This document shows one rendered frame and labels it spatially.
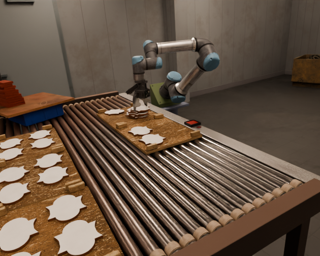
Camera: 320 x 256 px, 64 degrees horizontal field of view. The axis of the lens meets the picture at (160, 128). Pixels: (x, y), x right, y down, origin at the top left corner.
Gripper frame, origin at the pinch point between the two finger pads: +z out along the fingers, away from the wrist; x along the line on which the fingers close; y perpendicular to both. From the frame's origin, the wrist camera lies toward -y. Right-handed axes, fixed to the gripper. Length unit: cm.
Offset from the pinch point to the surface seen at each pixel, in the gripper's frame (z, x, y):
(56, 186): 5, -86, 21
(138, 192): 7, -72, 51
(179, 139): 5, -26, 44
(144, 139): 4.0, -35.5, 28.2
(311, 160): 99, 167, 106
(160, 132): 5.2, -21.1, 29.5
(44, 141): 4, -60, -23
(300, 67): 54, 543, 59
